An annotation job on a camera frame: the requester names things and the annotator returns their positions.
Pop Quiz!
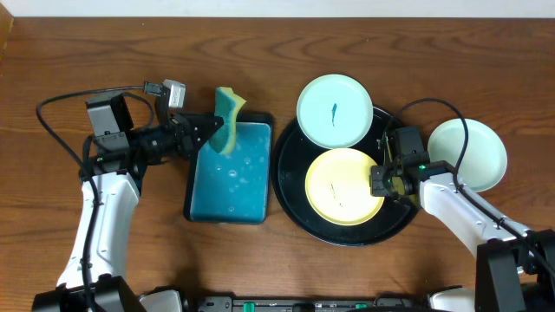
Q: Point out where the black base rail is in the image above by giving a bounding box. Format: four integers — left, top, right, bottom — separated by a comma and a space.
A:
186, 296, 431, 312

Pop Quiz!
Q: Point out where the black rectangular water tray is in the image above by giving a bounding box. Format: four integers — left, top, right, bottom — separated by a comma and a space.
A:
183, 113, 273, 224

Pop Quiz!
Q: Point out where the yellow plate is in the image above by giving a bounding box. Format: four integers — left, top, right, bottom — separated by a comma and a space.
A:
304, 148, 384, 226

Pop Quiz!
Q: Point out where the round black serving tray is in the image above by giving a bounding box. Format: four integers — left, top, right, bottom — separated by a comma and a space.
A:
271, 107, 418, 246

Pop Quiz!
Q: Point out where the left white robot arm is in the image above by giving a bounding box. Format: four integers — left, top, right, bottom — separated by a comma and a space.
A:
32, 113, 224, 311

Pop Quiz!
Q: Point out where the green yellow sponge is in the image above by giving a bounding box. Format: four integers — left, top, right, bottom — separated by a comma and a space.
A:
209, 87, 246, 155

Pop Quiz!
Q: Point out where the mint plate with blue stain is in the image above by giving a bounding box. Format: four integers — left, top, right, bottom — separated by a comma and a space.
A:
297, 74, 374, 149

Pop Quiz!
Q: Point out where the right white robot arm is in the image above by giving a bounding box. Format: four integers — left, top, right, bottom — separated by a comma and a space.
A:
370, 162, 554, 312

